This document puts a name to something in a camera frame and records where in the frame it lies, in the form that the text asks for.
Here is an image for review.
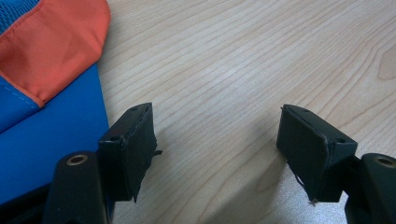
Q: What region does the blue and orange fabric bag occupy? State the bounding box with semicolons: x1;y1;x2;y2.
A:
0;0;112;206

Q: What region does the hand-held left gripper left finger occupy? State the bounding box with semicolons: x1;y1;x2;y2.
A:
97;102;163;203

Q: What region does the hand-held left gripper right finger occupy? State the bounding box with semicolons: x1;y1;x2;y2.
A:
276;104;359;207

